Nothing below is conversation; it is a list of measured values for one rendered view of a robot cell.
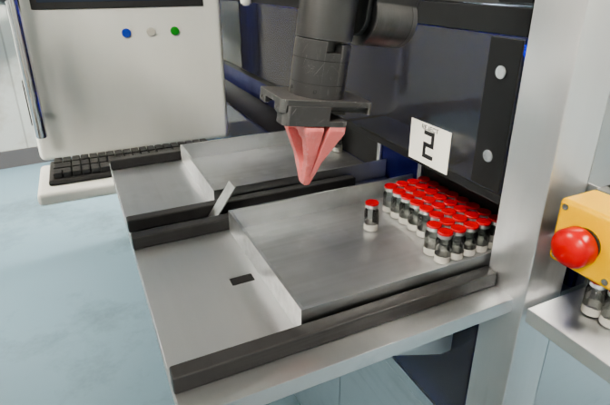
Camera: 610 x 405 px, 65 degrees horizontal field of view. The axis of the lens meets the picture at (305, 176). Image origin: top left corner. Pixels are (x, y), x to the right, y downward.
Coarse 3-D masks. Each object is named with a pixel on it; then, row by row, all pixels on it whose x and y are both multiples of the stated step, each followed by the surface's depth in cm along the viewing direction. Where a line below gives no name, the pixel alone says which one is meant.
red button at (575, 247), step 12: (564, 228) 47; (576, 228) 46; (552, 240) 48; (564, 240) 46; (576, 240) 45; (588, 240) 45; (564, 252) 46; (576, 252) 45; (588, 252) 45; (564, 264) 47; (576, 264) 46; (588, 264) 46
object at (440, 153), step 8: (416, 120) 69; (416, 128) 69; (424, 128) 68; (432, 128) 66; (416, 136) 70; (424, 136) 68; (440, 136) 65; (448, 136) 64; (416, 144) 70; (440, 144) 65; (448, 144) 64; (408, 152) 72; (416, 152) 70; (432, 152) 67; (440, 152) 65; (448, 152) 64; (424, 160) 69; (432, 160) 67; (440, 160) 66; (440, 168) 66
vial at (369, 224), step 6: (366, 210) 72; (372, 210) 72; (378, 210) 72; (366, 216) 72; (372, 216) 72; (378, 216) 72; (366, 222) 72; (372, 222) 72; (366, 228) 73; (372, 228) 72
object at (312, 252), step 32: (320, 192) 78; (352, 192) 81; (256, 224) 75; (288, 224) 75; (320, 224) 75; (352, 224) 75; (384, 224) 75; (256, 256) 62; (288, 256) 66; (320, 256) 66; (352, 256) 66; (384, 256) 66; (416, 256) 66; (480, 256) 60; (288, 288) 54; (320, 288) 60; (352, 288) 60; (384, 288) 55
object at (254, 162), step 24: (192, 144) 101; (216, 144) 104; (240, 144) 106; (264, 144) 109; (288, 144) 111; (192, 168) 92; (216, 168) 97; (240, 168) 97; (264, 168) 97; (288, 168) 97; (336, 168) 88; (360, 168) 90; (384, 168) 93; (216, 192) 79; (240, 192) 81
